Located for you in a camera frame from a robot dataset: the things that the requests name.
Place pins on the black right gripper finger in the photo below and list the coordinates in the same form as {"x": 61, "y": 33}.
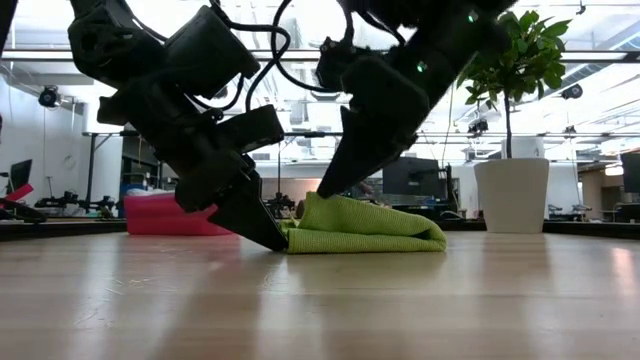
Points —
{"x": 360, "y": 155}

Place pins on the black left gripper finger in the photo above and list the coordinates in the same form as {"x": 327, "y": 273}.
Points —
{"x": 250, "y": 215}

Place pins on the lime green fluffy towel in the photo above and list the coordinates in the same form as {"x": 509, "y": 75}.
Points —
{"x": 360, "y": 230}

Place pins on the pink plastic bin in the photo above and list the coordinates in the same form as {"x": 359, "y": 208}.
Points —
{"x": 155, "y": 217}

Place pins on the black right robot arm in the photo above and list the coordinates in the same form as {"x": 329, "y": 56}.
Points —
{"x": 450, "y": 40}

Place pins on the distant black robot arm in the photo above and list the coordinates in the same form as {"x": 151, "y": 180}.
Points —
{"x": 70, "y": 202}

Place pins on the black monitor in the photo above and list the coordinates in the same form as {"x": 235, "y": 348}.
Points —
{"x": 420, "y": 177}
{"x": 21, "y": 175}
{"x": 632, "y": 172}

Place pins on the potted tree in white pot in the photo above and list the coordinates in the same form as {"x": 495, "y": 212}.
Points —
{"x": 510, "y": 195}

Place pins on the red panel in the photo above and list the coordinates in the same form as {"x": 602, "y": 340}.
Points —
{"x": 17, "y": 194}

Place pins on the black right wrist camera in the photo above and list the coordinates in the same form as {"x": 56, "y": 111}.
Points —
{"x": 335, "y": 62}

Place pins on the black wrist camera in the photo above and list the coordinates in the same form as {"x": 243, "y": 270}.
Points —
{"x": 335, "y": 62}
{"x": 255, "y": 127}

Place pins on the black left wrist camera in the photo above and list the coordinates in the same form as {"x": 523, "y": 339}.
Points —
{"x": 255, "y": 127}

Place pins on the black gantry frame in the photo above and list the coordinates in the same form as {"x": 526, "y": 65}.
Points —
{"x": 91, "y": 170}

